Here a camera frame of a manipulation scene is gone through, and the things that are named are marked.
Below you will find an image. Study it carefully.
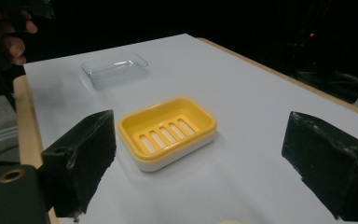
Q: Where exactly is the clear plastic tray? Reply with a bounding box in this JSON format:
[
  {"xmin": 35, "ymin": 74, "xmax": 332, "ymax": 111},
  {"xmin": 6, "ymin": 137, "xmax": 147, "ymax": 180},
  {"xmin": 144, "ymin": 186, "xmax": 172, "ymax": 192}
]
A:
[{"xmin": 80, "ymin": 53, "xmax": 152, "ymax": 91}]

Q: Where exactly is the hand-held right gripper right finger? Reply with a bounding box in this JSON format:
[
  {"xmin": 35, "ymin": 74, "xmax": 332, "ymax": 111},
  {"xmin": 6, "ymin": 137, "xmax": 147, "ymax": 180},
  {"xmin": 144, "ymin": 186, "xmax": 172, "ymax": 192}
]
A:
[{"xmin": 281, "ymin": 110, "xmax": 358, "ymax": 223}]

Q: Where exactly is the yellow and white soap dish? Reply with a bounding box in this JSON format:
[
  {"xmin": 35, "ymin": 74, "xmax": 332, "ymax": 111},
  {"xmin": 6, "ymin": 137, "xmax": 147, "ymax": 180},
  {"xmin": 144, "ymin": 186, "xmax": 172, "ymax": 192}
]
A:
[{"xmin": 117, "ymin": 96, "xmax": 218, "ymax": 173}]

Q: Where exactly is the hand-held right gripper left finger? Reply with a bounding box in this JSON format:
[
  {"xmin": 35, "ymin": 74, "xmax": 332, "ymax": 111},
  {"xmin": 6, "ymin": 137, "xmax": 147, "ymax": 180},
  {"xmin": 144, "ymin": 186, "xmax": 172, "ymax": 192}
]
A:
[{"xmin": 40, "ymin": 109, "xmax": 117, "ymax": 218}]

